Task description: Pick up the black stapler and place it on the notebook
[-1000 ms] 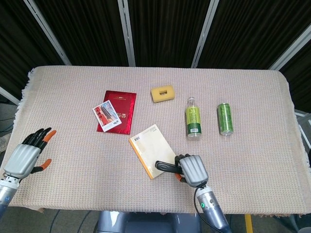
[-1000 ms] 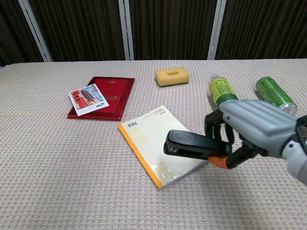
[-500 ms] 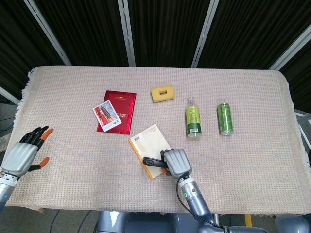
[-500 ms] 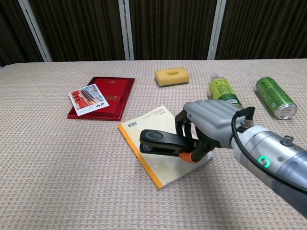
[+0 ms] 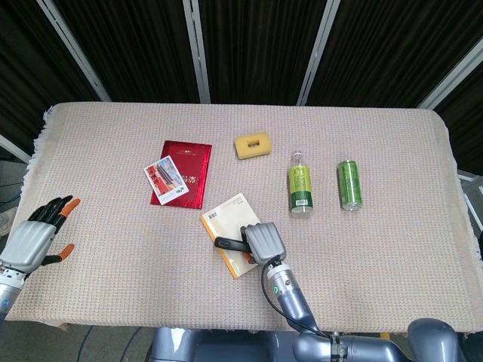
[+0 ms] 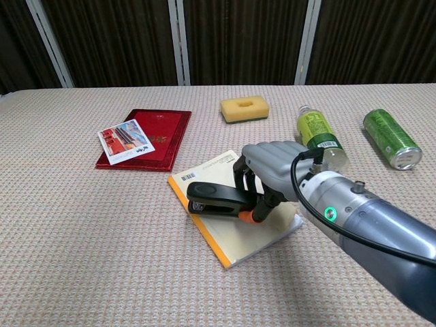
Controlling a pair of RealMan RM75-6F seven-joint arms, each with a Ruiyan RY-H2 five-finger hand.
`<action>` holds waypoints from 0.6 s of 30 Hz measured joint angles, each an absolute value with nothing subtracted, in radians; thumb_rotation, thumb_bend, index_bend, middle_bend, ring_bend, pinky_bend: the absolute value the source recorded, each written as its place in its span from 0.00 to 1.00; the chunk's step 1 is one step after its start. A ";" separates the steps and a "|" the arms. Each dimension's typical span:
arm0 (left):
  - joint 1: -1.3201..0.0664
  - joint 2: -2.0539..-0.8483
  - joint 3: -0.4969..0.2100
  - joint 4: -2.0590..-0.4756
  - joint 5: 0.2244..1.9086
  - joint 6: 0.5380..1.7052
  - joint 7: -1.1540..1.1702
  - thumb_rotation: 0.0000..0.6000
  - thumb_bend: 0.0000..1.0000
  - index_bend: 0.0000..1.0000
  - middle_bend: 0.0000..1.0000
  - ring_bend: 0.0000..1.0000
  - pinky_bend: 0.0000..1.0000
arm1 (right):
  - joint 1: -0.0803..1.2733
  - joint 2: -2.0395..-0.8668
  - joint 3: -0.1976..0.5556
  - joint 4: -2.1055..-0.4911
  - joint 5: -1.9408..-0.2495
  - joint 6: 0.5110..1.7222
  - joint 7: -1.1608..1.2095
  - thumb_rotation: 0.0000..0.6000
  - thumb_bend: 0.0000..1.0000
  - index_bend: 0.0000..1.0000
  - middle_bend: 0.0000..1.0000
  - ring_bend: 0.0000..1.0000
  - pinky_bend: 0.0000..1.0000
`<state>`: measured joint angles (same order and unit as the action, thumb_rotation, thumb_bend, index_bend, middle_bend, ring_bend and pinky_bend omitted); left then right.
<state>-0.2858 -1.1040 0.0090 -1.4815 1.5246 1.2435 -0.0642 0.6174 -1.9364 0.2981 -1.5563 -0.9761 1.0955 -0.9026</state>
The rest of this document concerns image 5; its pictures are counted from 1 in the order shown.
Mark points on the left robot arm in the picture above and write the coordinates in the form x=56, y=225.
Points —
x=7, y=294

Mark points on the cream book with orange spine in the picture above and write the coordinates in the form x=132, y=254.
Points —
x=230, y=226

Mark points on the white metal frame post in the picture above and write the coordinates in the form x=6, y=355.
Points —
x=73, y=49
x=449, y=75
x=317, y=53
x=198, y=53

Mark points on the green drink can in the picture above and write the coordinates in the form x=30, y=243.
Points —
x=349, y=184

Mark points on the beige woven tablecloth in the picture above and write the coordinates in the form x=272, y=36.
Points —
x=113, y=264

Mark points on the yellow sponge with hole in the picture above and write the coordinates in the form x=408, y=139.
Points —
x=253, y=145

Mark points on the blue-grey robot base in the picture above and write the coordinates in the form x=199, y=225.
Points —
x=226, y=347

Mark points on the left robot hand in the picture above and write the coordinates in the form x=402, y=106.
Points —
x=28, y=245

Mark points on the clear bottle with green label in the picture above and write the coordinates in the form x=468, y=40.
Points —
x=301, y=184

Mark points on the black clip device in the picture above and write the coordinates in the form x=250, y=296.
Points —
x=230, y=244

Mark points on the photo postcard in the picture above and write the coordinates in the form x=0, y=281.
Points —
x=165, y=181

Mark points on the red booklet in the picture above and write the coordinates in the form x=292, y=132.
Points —
x=185, y=175

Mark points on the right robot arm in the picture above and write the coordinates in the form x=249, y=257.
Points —
x=339, y=332

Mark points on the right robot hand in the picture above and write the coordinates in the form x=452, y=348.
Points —
x=264, y=241

